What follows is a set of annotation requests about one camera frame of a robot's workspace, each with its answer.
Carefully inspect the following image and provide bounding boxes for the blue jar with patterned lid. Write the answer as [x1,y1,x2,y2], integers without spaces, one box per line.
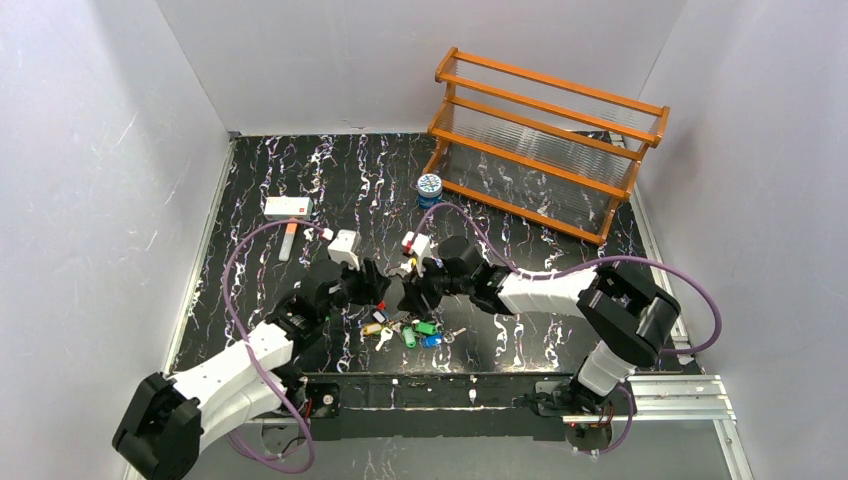
[416,173,443,209]

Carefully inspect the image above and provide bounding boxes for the aluminium rail frame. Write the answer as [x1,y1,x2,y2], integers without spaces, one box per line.
[123,374,755,480]

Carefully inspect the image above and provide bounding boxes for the green key tag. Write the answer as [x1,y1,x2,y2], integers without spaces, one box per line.
[413,322,438,336]

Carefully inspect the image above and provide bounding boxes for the blue key tag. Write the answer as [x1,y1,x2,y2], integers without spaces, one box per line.
[420,334,444,348]

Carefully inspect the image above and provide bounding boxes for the white orange marker pen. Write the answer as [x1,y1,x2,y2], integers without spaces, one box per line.
[278,222,298,262]

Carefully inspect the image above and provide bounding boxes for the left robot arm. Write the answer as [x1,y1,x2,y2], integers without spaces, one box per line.
[111,258,391,479]

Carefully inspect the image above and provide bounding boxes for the metal key organizer red handle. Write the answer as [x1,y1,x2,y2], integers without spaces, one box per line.
[360,259,443,351]

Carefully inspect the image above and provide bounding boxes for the white box with red logo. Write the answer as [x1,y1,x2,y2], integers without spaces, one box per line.
[263,196,314,221]

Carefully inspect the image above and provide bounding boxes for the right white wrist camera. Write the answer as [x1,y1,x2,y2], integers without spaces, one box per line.
[401,231,432,275]

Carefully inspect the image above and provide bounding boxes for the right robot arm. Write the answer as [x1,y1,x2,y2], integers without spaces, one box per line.
[398,236,680,403]

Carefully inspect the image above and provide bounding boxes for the silver key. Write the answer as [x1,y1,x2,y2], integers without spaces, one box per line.
[443,328,466,343]

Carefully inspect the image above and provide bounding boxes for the orange wooden shelf rack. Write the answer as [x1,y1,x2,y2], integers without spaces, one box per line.
[423,47,671,245]

